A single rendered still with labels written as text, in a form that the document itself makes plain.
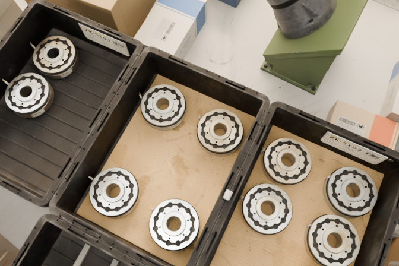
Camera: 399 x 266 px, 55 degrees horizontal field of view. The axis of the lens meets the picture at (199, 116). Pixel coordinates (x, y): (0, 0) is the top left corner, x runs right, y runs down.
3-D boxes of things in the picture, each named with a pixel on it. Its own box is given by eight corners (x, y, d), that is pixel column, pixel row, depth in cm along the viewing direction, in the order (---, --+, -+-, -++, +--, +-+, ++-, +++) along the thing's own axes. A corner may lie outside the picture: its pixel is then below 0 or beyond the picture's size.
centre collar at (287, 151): (281, 145, 84) (281, 144, 83) (302, 154, 83) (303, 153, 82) (272, 165, 82) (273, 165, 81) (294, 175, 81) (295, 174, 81)
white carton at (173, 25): (171, 3, 116) (168, -17, 108) (207, 18, 114) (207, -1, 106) (138, 56, 110) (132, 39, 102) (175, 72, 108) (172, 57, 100)
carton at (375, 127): (314, 150, 99) (322, 142, 92) (329, 110, 103) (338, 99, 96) (376, 175, 97) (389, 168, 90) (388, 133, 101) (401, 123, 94)
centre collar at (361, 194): (345, 174, 81) (347, 173, 80) (368, 186, 80) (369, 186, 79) (336, 195, 80) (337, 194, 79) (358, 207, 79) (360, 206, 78)
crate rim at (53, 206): (148, 48, 87) (146, 43, 85) (271, 102, 82) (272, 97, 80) (48, 211, 75) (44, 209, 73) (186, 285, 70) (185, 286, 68)
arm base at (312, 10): (296, -1, 106) (277, -29, 101) (346, -11, 94) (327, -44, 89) (272, 41, 102) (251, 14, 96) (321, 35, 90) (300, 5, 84)
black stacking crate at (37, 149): (54, 25, 102) (35, -3, 91) (152, 69, 96) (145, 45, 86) (-42, 157, 89) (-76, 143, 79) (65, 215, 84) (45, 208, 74)
